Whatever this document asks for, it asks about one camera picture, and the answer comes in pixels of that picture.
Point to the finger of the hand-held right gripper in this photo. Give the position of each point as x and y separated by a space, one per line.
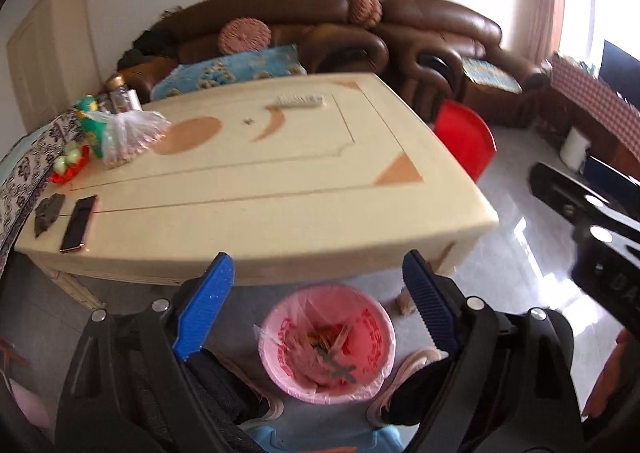
612 180
615 263

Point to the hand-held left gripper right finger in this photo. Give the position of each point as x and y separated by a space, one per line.
430 303

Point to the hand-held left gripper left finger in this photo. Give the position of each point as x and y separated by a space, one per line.
205 305

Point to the pink lined trash bin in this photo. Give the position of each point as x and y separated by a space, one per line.
370 333

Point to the yellow snack wrapper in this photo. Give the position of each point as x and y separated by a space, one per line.
327 337

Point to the blue trash bin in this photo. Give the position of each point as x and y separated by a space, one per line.
325 440

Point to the person's right hand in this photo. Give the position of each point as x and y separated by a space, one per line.
612 378

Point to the brown wooden cabinet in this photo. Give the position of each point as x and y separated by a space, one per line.
605 143

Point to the white container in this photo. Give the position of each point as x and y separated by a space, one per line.
575 148

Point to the person's right pink sneaker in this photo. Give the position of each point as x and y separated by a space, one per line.
415 363

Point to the person's pink sneaker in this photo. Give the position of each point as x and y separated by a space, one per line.
415 363
270 408

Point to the person's left leg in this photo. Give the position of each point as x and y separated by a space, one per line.
215 393

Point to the person's leg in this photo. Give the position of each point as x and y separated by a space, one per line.
420 398
215 393

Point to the red checkered cloth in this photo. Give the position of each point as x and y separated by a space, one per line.
590 88

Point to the person's right leg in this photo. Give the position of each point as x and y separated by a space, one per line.
420 398

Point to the black television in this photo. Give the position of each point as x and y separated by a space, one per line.
622 68

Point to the person's left pink sneaker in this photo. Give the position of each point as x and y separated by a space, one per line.
270 408

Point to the black smartphone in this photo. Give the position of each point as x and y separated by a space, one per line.
79 225

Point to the cream wooden table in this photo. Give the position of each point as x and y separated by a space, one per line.
275 173

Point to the red plastic stool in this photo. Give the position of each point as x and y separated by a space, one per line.
465 138

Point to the teal seat cloth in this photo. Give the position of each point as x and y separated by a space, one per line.
490 75

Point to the window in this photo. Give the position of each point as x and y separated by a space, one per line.
577 18

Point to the dark grey lump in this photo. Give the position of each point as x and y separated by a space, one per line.
49 215

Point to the clear bag of peanuts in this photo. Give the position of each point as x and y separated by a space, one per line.
130 140

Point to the red plate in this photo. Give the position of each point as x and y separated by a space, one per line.
62 177

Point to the pink rolled mat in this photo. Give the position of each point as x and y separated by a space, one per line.
30 403

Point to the pale green fruit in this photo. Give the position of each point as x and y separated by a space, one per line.
74 153
60 164

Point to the brown wooden sticks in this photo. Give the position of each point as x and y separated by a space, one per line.
10 355

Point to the green cartoon bottle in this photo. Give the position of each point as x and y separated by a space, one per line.
92 133

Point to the black floral bed sheet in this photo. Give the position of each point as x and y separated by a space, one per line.
20 183

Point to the glass bottle gold cap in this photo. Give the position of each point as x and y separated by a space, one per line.
122 95

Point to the white remote control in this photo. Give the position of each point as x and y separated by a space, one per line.
300 100

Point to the brown leather armchair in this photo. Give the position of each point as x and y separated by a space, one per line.
450 23

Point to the small glass jar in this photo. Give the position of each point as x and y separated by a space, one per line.
102 103

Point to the blue floral cloth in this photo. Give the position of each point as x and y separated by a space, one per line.
235 65

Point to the light blue bed cover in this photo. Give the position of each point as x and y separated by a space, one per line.
15 148

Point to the black clothes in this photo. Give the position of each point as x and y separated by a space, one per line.
150 40

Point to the large pink round cushion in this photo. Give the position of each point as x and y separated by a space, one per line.
245 35

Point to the small pink round cushion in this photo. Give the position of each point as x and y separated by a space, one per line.
359 3
375 13

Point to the cream wooden cabinet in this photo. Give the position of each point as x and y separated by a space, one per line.
50 58

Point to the long brown leather sofa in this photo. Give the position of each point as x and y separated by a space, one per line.
280 8

